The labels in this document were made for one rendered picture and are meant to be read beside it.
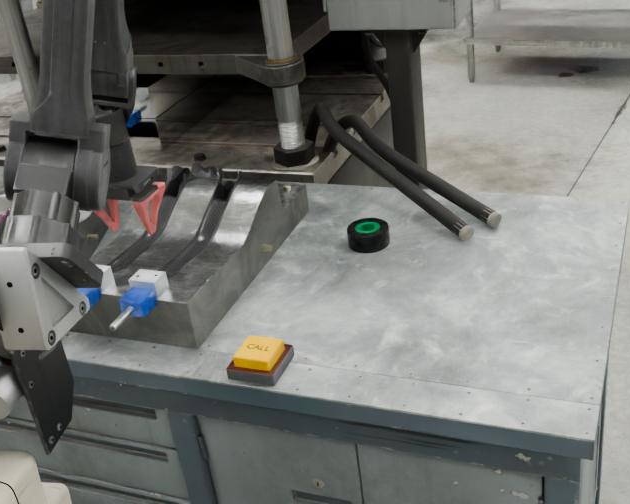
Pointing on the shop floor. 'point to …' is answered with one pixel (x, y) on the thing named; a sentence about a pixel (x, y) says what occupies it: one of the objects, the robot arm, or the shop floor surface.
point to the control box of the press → (398, 54)
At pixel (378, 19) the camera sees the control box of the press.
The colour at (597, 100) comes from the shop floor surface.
